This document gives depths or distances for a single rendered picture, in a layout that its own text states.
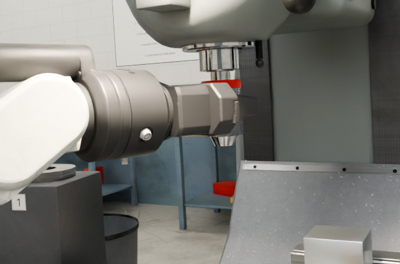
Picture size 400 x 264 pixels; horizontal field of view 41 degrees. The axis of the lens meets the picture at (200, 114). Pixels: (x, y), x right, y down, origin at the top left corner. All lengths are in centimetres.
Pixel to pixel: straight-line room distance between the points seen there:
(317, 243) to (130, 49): 546
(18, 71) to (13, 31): 674
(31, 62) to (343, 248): 35
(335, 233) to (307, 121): 42
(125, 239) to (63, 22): 443
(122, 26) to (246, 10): 551
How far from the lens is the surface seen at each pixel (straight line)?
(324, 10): 69
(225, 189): 501
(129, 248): 255
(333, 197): 95
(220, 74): 61
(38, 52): 50
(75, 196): 76
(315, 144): 97
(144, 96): 51
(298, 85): 98
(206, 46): 58
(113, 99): 49
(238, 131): 61
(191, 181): 563
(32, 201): 75
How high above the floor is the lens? 126
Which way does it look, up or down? 3 degrees down
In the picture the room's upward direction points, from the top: 3 degrees counter-clockwise
